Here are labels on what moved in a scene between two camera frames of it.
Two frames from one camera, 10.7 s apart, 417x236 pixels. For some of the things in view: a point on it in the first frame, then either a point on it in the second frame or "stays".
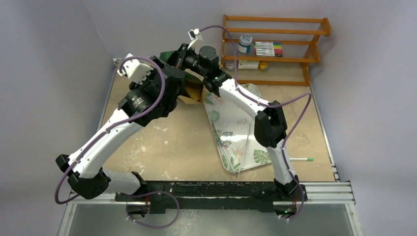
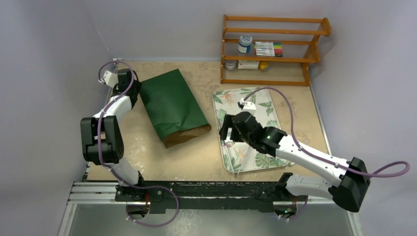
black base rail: [163, 196] stays
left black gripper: [143, 85] to [137, 86]
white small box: [248, 64] stays
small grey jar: [230, 64] stays
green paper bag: [193, 83] to [173, 111]
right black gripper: [182, 54] to [227, 129]
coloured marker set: [268, 48] stays
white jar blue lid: [244, 45] stays
